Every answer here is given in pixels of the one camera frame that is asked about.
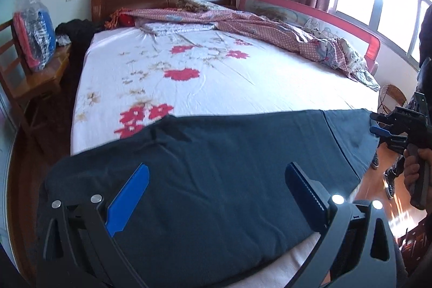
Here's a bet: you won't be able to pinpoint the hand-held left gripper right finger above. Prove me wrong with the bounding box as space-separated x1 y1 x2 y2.
284 161 407 288

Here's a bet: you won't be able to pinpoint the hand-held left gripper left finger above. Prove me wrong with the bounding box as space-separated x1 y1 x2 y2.
36 164 150 288

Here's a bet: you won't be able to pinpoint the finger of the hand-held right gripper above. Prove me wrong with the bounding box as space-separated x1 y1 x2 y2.
369 111 396 127
369 126 409 154

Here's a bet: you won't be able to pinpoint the dark blue pants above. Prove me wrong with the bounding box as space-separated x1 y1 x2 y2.
35 109 381 288

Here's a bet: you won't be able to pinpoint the person's right hand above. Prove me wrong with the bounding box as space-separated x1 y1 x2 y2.
403 148 432 204

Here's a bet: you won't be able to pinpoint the folding chair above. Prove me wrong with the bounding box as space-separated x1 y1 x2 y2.
378 84 410 114

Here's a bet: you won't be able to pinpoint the person's dark clothing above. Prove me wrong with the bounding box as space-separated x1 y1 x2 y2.
418 3 432 73

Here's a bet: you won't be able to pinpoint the red patterned quilt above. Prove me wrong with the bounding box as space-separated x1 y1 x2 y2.
104 0 381 92

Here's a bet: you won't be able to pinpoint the bed with floral sheet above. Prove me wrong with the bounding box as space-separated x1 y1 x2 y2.
69 23 380 288

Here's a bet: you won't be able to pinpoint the wooden chair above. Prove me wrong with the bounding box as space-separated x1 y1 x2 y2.
0 20 72 154

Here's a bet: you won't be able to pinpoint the black clothes pile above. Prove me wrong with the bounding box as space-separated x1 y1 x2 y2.
55 19 103 46

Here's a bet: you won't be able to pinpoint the floral pillow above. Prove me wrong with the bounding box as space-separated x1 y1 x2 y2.
141 22 217 36

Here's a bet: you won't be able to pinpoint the clear plastic bag of clothes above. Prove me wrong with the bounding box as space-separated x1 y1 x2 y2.
13 0 57 71

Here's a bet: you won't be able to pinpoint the pink bed rail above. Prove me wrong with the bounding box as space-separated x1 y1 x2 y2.
238 0 382 74

